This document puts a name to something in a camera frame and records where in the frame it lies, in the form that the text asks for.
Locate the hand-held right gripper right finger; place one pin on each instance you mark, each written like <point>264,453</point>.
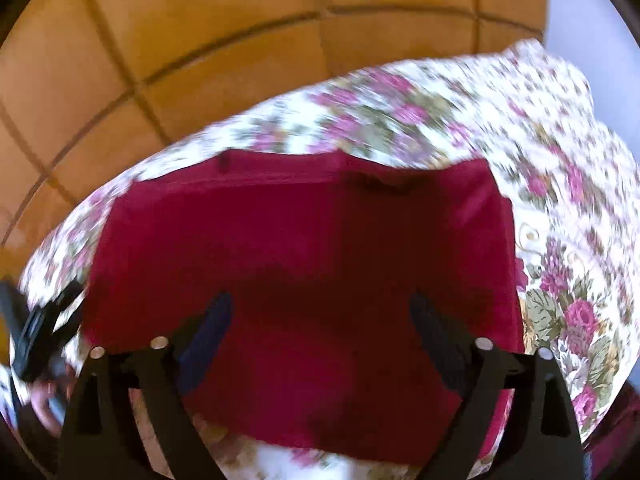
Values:
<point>437,340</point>

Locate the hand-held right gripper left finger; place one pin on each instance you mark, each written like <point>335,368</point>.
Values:
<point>210,332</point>

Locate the dark red shirt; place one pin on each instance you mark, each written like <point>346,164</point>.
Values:
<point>310,260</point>

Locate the person's left hand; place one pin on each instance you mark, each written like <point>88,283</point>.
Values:
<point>47,405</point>

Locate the floral blanket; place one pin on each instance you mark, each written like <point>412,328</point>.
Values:
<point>575,200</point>

